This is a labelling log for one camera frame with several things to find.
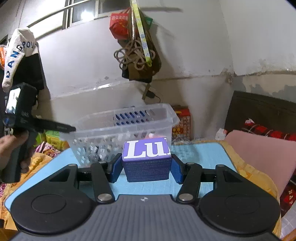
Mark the light blue mat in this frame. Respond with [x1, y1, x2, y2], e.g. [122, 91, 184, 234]
[4, 141, 236, 212]

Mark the yellow green patterned strap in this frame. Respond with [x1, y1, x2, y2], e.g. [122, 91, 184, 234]
[130, 0, 153, 67]

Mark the orange floral blanket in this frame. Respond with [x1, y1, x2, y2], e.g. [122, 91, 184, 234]
[1, 142, 62, 232]

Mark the dark wooden headboard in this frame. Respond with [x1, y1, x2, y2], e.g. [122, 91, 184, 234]
[224, 91, 295, 133]

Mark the purple Lux soap box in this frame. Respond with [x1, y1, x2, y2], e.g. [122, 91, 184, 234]
[122, 137, 172, 182]

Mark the white printed cap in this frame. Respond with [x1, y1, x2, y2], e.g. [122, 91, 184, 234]
[2, 27, 39, 93]

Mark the black charger with cable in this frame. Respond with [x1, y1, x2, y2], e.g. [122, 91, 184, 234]
[146, 90, 161, 103]

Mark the person left hand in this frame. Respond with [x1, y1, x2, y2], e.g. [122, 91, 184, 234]
[0, 131, 34, 173]

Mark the red gift carton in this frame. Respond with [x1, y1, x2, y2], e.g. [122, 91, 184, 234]
[172, 105, 191, 143]

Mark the coiled tan rope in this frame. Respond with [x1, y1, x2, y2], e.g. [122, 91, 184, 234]
[113, 39, 156, 71]

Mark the red plaid cloth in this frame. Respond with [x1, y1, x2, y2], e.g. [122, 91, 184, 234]
[242, 118, 296, 141]

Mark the pink pillow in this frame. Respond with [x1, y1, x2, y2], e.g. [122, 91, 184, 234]
[225, 130, 295, 195]

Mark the pink red tissue pack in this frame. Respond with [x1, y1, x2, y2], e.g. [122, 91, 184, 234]
[144, 132, 165, 139]

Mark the brown hanging bag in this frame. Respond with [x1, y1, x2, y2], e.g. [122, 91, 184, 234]
[113, 31, 162, 83]

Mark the clear plastic perforated basket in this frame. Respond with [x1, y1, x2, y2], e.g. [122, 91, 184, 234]
[60, 103, 180, 167]

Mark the green yellow lidded box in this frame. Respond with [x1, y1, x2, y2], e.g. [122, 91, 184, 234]
[45, 131, 70, 151]

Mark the red hanging bag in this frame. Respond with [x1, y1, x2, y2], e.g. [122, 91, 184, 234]
[109, 9, 153, 40]

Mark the black hanging garment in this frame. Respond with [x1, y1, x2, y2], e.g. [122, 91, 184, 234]
[12, 54, 44, 91]

